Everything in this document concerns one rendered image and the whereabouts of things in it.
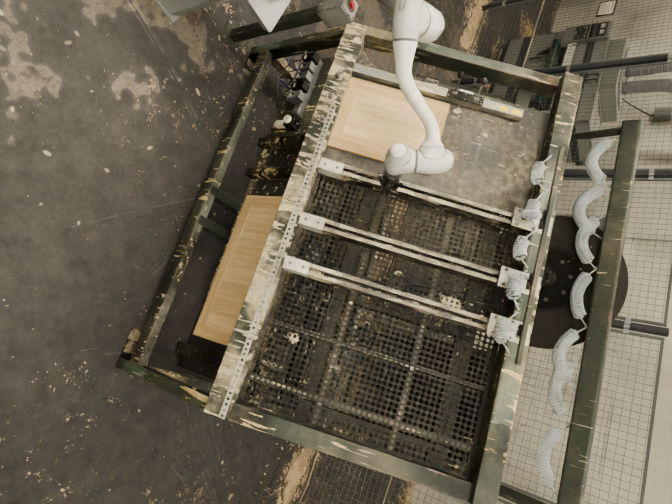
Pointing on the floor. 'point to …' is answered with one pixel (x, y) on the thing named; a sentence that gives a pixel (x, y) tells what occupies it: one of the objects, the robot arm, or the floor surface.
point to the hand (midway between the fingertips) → (387, 189)
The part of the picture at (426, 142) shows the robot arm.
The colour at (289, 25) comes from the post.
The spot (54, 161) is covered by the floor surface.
